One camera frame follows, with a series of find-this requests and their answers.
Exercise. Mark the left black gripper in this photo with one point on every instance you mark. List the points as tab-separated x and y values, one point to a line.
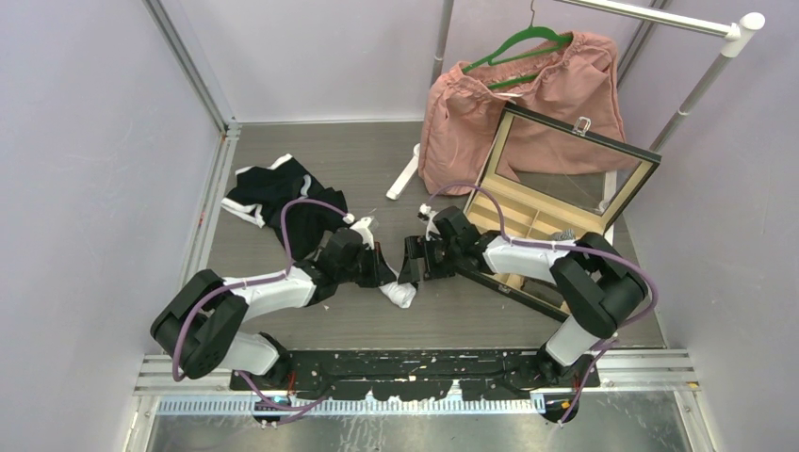
379	273

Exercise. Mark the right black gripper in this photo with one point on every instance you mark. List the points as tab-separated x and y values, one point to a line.
417	247

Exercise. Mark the white black-trimmed underwear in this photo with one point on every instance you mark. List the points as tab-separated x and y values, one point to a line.
400	294

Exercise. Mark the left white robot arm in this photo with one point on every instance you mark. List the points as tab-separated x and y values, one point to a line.
200	328

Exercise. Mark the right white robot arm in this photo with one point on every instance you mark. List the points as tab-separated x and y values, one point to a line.
601	289

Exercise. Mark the black white-trimmed underwear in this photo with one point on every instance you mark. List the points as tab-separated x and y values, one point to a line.
288	199

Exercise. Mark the grey striped rolled underwear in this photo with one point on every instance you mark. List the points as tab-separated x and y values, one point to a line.
568	235

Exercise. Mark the black compartment storage box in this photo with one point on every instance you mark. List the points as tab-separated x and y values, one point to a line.
543	175

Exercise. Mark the pink hanging shorts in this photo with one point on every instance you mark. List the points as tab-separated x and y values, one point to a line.
465	104

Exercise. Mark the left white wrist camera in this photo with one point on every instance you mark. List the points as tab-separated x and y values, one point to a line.
364	226

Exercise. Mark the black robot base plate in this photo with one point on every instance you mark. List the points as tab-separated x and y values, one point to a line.
422	374

